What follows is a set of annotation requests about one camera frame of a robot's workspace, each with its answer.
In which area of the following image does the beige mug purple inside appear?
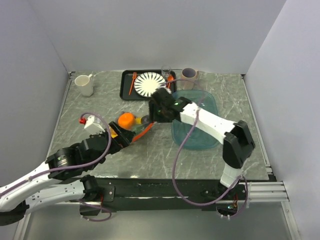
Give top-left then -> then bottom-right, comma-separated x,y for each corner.
181,67 -> 199,90

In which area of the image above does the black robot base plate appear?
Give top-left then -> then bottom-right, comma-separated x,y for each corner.
80,175 -> 246,213

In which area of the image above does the white black striped plate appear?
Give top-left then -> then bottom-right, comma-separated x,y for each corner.
133,72 -> 166,98

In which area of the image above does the orange plastic spoon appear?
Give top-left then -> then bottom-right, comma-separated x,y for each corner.
166,75 -> 174,89

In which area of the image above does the aluminium frame rail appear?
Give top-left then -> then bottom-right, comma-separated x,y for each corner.
23,183 -> 291,206

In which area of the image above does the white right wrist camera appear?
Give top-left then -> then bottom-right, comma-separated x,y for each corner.
160,86 -> 172,94

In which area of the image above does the yellow banana toy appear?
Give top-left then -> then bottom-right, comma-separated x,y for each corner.
109,128 -> 118,139

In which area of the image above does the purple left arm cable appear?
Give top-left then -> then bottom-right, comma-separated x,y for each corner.
0,111 -> 112,198

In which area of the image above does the black serving tray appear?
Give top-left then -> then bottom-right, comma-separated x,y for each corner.
119,69 -> 167,101

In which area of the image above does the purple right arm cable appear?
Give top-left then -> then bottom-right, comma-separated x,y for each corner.
163,78 -> 250,218

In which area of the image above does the clear drinking glass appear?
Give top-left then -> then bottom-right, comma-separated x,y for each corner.
161,65 -> 172,81

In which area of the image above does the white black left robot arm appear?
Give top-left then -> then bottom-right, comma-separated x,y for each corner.
0,121 -> 136,226

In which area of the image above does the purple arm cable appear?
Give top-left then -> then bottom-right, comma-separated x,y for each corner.
0,111 -> 112,198
163,78 -> 250,218

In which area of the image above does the green lime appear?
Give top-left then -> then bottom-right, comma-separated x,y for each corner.
132,124 -> 146,135

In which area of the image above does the orange plastic fork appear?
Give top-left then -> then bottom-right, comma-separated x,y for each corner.
128,72 -> 137,96

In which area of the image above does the teal transparent plastic container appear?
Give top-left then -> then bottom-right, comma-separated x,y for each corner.
170,89 -> 219,151

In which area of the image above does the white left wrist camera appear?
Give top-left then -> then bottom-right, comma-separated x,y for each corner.
79,115 -> 105,135

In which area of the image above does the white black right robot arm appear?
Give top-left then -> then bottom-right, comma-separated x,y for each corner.
149,87 -> 256,199

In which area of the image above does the orange fruit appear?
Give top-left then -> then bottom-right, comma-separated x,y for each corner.
117,112 -> 136,130

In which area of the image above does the yellow lumpy food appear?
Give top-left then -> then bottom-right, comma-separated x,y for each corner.
134,117 -> 142,125

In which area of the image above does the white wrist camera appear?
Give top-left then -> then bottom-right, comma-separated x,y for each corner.
160,86 -> 172,94
79,115 -> 105,135

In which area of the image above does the white mug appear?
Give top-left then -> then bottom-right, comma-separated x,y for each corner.
74,74 -> 94,97

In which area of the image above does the clear zip top bag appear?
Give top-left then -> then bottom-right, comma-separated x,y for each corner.
108,112 -> 154,147

